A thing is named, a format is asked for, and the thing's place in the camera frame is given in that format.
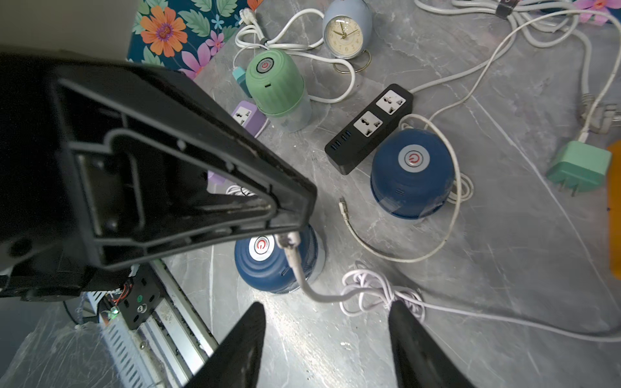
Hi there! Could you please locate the black power strip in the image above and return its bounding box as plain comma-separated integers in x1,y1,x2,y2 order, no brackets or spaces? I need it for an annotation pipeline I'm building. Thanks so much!
324,83,414,176

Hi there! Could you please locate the white usb cable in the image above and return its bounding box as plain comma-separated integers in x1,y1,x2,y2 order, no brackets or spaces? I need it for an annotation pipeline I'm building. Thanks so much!
273,231,621,344
338,113,475,264

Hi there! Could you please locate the orange power strip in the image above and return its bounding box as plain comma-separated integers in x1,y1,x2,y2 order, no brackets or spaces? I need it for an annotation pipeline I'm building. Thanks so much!
606,141,621,279

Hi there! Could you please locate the blue meat grinder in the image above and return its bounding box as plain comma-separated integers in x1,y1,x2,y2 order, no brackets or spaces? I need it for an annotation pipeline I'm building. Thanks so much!
234,226,326,294
370,129,455,220

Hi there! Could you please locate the purple power strip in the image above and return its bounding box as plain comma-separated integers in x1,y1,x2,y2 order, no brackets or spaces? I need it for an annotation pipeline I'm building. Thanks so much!
208,100,269,174

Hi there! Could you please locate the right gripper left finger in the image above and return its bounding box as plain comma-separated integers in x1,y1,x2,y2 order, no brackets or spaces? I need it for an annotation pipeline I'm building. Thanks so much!
185,302,266,388

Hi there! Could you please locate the pale blue table clock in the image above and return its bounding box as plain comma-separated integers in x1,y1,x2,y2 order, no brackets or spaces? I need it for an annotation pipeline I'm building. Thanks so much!
322,0,373,73

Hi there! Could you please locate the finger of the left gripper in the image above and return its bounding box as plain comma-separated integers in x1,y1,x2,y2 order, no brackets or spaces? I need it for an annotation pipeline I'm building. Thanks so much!
1,48,317,298

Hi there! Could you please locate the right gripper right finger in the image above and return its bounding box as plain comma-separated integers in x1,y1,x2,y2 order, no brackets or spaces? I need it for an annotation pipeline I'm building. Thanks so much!
388,301,474,388

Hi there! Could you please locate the green meat grinder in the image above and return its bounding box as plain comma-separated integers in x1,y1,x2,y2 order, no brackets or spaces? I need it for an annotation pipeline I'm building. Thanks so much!
246,50,312,133

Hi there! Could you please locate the white power cord left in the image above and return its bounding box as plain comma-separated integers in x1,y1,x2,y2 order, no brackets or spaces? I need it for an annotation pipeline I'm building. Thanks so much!
232,6,357,105

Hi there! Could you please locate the green charger adapter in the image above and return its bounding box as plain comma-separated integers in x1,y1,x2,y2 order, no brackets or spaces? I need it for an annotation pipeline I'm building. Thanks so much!
546,141,612,197
232,66,252,98

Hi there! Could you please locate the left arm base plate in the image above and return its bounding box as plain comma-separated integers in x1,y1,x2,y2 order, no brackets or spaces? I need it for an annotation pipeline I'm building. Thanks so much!
104,266,164,330

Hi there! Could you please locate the blue meat grinder front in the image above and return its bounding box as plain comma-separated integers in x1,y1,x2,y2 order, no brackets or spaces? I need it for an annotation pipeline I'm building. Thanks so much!
234,226,326,294

